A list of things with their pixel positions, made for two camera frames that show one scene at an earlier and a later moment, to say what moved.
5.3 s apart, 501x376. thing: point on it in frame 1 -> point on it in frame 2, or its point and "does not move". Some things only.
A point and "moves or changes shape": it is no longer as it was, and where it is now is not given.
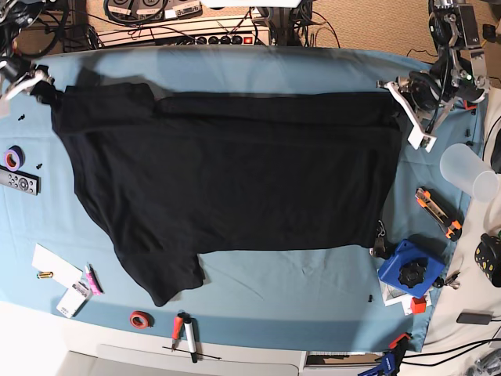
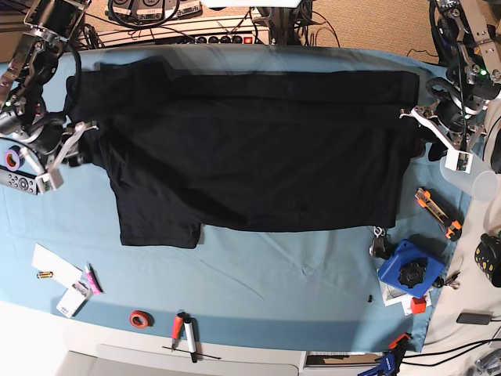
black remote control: (20, 180) does not move
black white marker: (186, 319) does not move
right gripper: (427, 100) -> (454, 121)
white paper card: (62, 270) does not move
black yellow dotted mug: (488, 258) does not move
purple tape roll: (14, 157) does not move
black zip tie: (190, 352) does not move
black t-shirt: (171, 177) moves or changes shape
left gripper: (25, 84) -> (58, 141)
